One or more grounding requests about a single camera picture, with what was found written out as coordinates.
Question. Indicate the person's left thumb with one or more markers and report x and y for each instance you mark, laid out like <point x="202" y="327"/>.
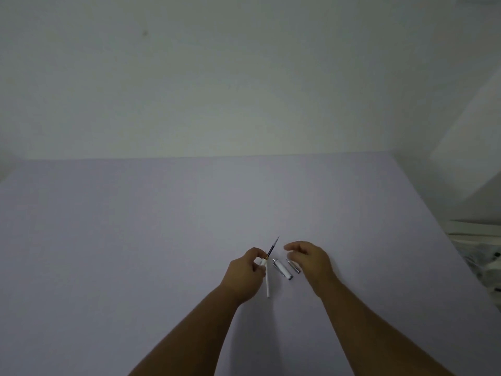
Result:
<point x="260" y="269"/>

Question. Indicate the person's right hand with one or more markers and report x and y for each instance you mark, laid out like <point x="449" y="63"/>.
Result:
<point x="316" y="267"/>

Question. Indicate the white pen cap with clip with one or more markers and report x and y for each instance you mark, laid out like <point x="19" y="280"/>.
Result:
<point x="283" y="270"/>

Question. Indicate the person's right thumb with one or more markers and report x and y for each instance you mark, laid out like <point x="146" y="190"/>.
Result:
<point x="294" y="256"/>

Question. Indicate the person's right forearm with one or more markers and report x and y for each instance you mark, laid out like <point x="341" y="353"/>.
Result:
<point x="375" y="332"/>

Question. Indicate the white pen barrel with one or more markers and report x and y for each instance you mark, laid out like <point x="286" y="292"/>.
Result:
<point x="268" y="281"/>

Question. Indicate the person's left forearm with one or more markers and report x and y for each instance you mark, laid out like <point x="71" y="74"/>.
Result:
<point x="191" y="337"/>

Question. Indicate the silver pen tip cone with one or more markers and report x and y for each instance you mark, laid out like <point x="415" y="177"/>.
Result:
<point x="294" y="266"/>

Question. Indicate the dark ink pen refill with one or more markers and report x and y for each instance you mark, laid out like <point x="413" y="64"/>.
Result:
<point x="274" y="247"/>

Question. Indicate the white crumpled bag heap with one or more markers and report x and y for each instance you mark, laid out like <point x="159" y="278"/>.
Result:
<point x="484" y="270"/>

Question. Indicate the person's left hand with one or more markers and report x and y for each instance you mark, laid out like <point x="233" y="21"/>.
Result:
<point x="239" y="278"/>

